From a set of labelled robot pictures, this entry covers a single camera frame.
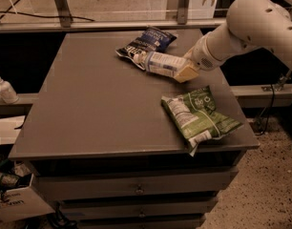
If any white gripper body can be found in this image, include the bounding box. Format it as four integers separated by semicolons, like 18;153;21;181
191;31;225;71

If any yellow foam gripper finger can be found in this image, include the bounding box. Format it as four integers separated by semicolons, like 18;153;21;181
174;63;199;83
183;46;194;59

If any blue plastic water bottle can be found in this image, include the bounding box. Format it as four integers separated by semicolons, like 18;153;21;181
134;52;189;78

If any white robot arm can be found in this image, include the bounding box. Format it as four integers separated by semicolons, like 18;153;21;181
175;0;292;83

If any blue chip bag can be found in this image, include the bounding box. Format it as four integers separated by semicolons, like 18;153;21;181
115;26;177;71

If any green chip bag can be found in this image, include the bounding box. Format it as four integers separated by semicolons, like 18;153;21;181
161;86;242;156

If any white pump dispenser bottle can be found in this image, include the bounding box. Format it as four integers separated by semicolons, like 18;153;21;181
0;76;19;104

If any grey drawer cabinet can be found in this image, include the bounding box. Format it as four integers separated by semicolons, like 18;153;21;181
10;31;259;229

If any top drawer knob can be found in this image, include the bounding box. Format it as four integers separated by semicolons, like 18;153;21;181
136;185;144;195

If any drawer knob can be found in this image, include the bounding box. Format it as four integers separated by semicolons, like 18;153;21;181
136;185;144;195
138;210;146;218

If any white paper sheet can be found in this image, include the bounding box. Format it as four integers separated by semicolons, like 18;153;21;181
0;115;25;145

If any white cardboard box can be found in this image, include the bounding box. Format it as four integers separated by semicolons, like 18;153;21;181
0;176;54;222

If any metal frame rail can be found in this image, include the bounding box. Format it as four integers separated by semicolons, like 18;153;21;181
0;0;292;33

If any black cable on floor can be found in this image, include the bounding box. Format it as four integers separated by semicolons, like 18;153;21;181
0;0;96;23

